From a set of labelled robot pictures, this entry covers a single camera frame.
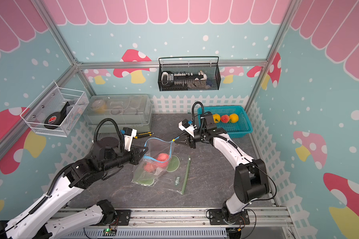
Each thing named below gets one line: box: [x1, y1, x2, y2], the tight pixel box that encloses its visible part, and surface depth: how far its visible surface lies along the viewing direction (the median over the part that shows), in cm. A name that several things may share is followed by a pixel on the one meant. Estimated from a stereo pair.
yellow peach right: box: [229, 113, 239, 123], surface depth 114 cm
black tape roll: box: [43, 101, 71, 130], surface depth 71 cm
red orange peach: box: [220, 114, 230, 124], surface depth 112 cm
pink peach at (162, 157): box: [156, 152, 170, 166], surface depth 74 cm
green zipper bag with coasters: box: [153, 153, 191, 195], surface depth 87 cm
